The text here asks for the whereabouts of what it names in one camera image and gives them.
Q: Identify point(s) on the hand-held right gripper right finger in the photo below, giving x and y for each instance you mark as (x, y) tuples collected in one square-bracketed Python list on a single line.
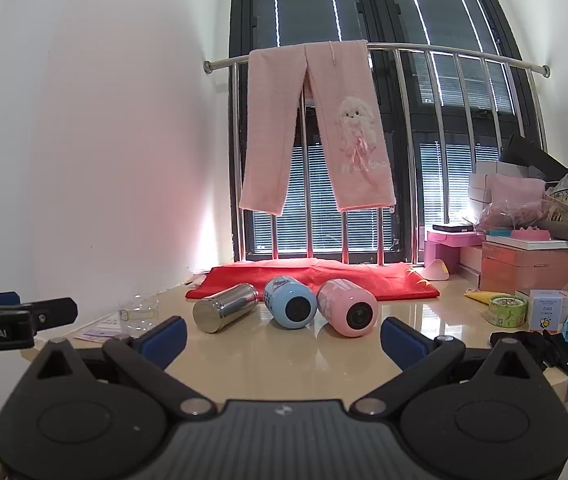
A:
[(404, 342)]

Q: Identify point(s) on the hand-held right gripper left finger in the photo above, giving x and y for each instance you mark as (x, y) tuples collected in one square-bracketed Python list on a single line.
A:
[(166, 341)]

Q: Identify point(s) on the stainless steel cup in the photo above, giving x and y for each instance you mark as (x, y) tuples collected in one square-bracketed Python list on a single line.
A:
[(223, 307)]

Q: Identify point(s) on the pink cup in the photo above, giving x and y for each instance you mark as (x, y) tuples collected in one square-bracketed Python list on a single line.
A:
[(336, 297)]

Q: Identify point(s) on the blue cup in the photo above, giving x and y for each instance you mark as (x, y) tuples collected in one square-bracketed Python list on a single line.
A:
[(281, 292)]

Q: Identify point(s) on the clear plastic container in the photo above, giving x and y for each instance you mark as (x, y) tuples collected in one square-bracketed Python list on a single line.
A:
[(138, 316)]

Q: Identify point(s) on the paper leaflet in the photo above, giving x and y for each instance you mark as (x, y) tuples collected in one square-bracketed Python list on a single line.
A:
[(96, 332)]

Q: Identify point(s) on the pink shell-shaped object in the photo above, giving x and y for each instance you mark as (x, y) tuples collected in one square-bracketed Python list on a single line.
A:
[(435, 271)]

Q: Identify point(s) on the red cloth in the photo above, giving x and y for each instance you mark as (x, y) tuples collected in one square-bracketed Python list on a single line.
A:
[(364, 274)]

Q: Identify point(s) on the yellow tube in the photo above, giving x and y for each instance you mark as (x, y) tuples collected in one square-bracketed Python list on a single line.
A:
[(476, 296)]

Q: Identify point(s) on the green tape roll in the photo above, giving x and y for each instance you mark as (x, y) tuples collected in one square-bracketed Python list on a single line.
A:
[(506, 312)]

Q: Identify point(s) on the black flat case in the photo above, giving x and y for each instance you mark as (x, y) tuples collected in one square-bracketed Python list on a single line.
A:
[(451, 229)]

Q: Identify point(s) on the large pink box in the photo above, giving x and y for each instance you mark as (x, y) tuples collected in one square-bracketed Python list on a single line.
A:
[(529, 270)]

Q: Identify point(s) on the white box with bee print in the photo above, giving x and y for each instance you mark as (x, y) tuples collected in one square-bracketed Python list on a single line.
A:
[(546, 312)]

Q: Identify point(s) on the black cloth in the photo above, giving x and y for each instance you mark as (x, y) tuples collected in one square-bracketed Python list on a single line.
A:
[(559, 355)]

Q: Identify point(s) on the flat white box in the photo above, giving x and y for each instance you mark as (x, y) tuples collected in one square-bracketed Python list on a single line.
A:
[(534, 242)]

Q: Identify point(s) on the pink crown-shaped object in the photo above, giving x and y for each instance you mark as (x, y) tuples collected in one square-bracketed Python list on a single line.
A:
[(530, 235)]

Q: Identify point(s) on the stack of white boxes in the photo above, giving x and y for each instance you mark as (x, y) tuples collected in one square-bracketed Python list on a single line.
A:
[(479, 190)]

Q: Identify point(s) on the clear bag with pink contents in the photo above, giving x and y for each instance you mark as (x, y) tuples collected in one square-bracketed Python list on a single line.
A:
[(514, 212)]

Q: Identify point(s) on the black hair tool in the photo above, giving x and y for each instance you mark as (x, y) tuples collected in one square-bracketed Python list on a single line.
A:
[(564, 230)]

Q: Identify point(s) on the black flat panel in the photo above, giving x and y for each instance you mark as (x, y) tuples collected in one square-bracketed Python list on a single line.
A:
[(529, 157)]

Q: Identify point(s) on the pink pants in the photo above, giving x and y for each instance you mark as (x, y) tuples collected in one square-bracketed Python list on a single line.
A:
[(269, 135)]

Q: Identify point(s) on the steel window railing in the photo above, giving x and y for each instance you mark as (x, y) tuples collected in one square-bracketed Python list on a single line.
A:
[(414, 49)]

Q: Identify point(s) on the black framed window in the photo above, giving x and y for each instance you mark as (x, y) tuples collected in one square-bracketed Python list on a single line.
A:
[(309, 0)]

